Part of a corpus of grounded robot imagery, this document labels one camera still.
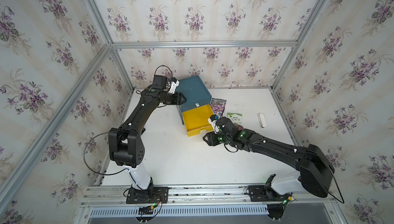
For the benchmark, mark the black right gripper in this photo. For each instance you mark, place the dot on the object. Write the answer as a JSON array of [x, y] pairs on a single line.
[[210, 139]]

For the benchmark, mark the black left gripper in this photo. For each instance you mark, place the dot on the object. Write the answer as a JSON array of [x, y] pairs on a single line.
[[177, 99]]

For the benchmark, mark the teal drawer cabinet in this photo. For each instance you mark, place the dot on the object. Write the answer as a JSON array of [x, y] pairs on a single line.
[[195, 92]]

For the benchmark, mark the green white seed bag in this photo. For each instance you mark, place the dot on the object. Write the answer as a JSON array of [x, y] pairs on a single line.
[[236, 118]]

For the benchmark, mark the yellow drawer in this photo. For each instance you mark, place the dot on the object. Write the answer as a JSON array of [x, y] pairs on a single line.
[[197, 120]]

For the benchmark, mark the purple flower seed bag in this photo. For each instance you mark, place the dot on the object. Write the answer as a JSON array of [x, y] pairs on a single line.
[[218, 106]]

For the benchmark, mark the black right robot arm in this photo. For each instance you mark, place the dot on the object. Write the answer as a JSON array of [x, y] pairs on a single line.
[[316, 172]]

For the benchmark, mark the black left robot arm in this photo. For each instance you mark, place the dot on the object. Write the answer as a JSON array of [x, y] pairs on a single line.
[[126, 148]]

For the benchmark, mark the white eraser stick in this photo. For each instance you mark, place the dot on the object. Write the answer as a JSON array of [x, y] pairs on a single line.
[[262, 120]]

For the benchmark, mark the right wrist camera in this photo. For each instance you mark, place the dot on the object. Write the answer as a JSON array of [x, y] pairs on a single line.
[[212, 120]]

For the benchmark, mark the aluminium mounting rail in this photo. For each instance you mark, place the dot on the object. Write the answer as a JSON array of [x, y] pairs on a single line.
[[115, 196]]

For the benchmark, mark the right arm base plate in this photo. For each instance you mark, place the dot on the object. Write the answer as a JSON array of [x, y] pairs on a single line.
[[267, 193]]

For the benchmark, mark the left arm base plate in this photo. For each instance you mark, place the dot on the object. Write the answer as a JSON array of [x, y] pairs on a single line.
[[147, 194]]

